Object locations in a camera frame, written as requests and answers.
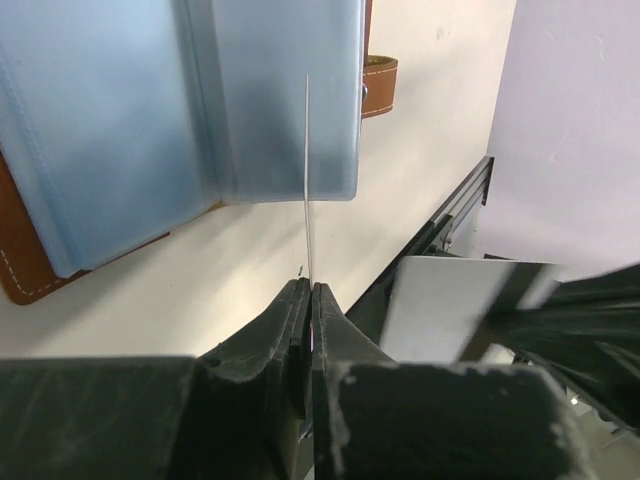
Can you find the aluminium rail front right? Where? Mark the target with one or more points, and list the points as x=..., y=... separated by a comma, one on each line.
x=472, y=192

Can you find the black credit card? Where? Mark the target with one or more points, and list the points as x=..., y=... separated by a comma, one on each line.
x=308, y=218

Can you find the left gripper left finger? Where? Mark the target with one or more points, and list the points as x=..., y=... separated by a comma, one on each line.
x=231, y=413

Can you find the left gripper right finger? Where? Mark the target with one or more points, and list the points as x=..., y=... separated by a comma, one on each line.
x=374, y=418

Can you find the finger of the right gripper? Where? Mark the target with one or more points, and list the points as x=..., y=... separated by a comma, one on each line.
x=586, y=335

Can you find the brown leather card holder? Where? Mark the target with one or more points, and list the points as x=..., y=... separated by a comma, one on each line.
x=123, y=120

